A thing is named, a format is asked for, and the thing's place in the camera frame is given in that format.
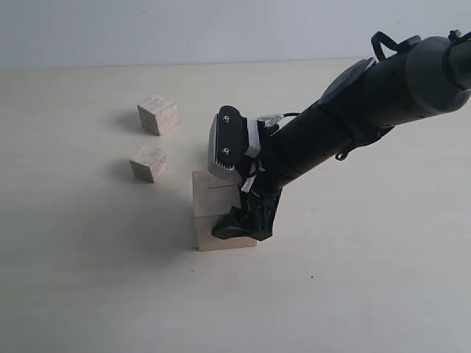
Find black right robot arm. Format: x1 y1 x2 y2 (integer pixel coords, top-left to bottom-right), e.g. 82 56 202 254
208 30 470 241

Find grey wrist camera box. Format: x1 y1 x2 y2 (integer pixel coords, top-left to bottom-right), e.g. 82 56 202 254
208 105 261 179

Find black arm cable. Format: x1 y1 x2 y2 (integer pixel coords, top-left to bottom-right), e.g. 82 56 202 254
369 31 422 62

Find smallest wooden cube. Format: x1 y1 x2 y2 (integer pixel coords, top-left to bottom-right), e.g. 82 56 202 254
130 146 166 183

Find third largest wooden cube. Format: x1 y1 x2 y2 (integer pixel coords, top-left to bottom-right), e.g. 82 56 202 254
137 95 179 136

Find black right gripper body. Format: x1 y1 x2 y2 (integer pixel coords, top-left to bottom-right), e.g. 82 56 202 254
239 121 343 221

